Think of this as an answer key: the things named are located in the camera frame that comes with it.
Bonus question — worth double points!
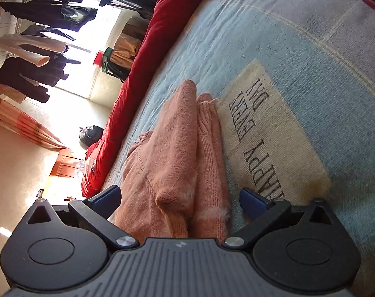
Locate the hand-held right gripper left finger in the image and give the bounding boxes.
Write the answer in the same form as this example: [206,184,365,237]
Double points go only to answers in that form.
[27,186,138,251]

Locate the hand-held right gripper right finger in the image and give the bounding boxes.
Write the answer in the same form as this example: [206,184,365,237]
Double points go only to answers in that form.
[222,187,334,250]

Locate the pink striped knit sweater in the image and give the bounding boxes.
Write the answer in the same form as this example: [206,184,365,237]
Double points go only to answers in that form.
[113,79,233,243]

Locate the wooden headboard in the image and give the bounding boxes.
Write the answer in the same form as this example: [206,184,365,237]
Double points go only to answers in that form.
[50,148,84,178]

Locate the black backpack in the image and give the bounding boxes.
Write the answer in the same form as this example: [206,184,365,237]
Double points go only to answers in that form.
[79,125,105,147]

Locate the pink orange curtain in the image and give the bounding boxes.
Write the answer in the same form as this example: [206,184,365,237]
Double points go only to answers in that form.
[0,90,69,151]

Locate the red quilt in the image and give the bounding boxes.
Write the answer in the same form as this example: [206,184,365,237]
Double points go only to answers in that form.
[81,0,229,199]

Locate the green folding table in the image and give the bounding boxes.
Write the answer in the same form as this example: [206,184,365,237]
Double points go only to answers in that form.
[101,46,113,74]

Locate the grey-blue plaid bed sheet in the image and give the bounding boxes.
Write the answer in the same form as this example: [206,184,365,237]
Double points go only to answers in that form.
[99,0,375,297]

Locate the black hanging top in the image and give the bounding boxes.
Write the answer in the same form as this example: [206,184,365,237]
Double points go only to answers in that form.
[0,57,69,104]

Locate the tan hanging cloth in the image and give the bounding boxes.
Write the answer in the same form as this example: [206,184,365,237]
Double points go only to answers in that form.
[110,34,143,69]

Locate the beige hanging trousers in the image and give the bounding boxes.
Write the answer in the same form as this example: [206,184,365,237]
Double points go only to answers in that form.
[0,35,67,67]

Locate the brown wooden cabinet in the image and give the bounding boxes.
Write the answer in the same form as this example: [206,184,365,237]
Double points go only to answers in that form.
[121,17,151,42]

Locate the black hanging trousers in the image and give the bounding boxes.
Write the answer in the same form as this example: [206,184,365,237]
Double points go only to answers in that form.
[0,1,98,33]

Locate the ceiling drying rack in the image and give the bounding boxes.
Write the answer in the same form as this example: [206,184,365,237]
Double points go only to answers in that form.
[0,0,40,69]

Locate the black strap bag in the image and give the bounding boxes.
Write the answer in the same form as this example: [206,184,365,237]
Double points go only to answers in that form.
[105,62,132,82]

